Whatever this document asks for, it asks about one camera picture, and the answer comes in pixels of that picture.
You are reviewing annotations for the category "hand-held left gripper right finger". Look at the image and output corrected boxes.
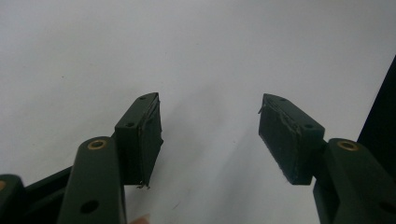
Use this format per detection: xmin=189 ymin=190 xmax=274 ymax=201
xmin=258 ymin=92 xmax=327 ymax=187

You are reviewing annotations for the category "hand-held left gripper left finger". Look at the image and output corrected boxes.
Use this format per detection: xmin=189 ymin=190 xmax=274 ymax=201
xmin=114 ymin=91 xmax=164 ymax=190

